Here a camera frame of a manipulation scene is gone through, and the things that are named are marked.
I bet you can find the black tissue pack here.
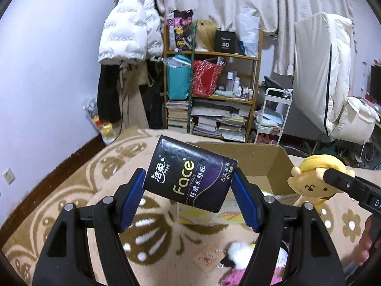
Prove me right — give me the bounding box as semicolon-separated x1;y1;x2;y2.
143;135;239;213

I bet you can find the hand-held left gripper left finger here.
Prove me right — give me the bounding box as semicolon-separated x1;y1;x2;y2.
32;168;146;286

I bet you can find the beige flower-patterned blanket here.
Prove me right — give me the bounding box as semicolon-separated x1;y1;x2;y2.
0;127;381;286

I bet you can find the white trolley cart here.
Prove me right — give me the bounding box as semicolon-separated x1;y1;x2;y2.
254;88;294;144

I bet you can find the purple printed bag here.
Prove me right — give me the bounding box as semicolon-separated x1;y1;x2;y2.
166;10;195;52

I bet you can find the teal bag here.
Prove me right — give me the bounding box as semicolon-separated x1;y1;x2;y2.
165;54;192;101

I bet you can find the yellow plush toy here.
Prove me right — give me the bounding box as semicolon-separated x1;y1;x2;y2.
287;154;347;207

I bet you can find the beige coat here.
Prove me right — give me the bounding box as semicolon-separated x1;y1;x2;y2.
115;62;151;134

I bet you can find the wooden shelf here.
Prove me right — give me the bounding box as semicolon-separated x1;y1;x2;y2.
162;24;264;142

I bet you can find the white folded duvet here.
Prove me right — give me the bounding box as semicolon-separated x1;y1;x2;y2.
294;12;355;136

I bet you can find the black gift box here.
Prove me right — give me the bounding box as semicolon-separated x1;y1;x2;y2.
214;30;237;54

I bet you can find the white fluffy pompom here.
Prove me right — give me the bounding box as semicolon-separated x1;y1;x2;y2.
228;241;255;270

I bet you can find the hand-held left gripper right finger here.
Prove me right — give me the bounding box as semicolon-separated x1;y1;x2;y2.
231;171;347;286

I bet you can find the red gift bag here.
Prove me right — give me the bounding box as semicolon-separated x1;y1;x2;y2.
192;60;224;97

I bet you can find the cardboard box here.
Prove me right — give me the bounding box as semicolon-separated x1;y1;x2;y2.
175;138;302;225

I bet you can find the pink plush toy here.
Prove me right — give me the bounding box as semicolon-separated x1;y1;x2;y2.
222;241;291;286

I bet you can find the pile of magazines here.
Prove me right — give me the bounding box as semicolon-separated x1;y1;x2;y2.
190;99;252;143

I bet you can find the white puffer jacket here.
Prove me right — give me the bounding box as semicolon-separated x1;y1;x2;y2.
98;0;164;65

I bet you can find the blond wig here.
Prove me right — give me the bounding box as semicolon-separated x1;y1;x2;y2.
195;20;218;52

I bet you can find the person's right hand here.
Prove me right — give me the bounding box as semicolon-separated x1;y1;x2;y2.
356;231;381;266

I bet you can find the clear bag with yellow toys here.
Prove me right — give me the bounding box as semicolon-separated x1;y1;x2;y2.
83;95;116;146

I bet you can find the stack of books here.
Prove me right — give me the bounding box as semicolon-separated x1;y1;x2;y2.
165;100;190;128

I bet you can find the black coat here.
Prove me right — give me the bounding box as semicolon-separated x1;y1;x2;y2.
98;62;123;126

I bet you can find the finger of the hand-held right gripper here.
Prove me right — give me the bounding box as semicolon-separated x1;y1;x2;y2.
323;168;361;199

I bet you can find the clear plastic bag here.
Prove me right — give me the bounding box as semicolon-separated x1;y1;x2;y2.
236;13;260;58

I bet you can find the white patterned curtain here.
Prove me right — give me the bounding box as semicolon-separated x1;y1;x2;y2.
158;0;381;76

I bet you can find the beige paper tag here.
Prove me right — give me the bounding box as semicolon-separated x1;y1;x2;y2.
193;244;224;270

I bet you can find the group of cosmetic bottles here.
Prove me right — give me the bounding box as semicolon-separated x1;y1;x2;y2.
214;70;256;99

